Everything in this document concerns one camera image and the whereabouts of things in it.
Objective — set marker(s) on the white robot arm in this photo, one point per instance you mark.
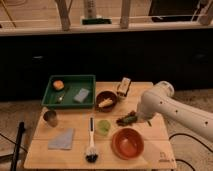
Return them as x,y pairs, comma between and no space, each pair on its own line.
159,99

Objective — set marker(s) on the light green plastic cup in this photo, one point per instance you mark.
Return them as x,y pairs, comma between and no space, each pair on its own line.
103,127

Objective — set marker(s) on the metal cup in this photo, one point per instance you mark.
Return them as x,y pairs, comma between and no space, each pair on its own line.
50,117

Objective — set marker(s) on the dark brown bowl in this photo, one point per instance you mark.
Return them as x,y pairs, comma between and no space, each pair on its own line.
105,95

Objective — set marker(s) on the yellow corn piece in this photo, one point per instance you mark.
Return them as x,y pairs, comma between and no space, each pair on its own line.
105,103

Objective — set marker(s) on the green plastic tray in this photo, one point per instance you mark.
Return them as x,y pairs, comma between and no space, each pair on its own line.
75,82

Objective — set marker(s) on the dark red dried chilies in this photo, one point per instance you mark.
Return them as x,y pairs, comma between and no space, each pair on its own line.
131,113

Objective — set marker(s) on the orange bun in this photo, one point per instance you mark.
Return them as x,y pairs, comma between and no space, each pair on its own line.
58,85

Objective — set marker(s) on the orange bowl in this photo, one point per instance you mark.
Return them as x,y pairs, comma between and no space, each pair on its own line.
127,144

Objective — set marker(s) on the green block on shelf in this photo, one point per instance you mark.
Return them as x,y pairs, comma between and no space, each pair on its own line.
96,21

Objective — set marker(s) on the grey cloth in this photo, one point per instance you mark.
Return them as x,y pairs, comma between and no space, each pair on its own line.
63,141

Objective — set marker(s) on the white dish brush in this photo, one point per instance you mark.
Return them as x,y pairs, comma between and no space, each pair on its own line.
91,151

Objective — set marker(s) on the black pole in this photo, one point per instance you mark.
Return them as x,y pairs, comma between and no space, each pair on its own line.
15,156

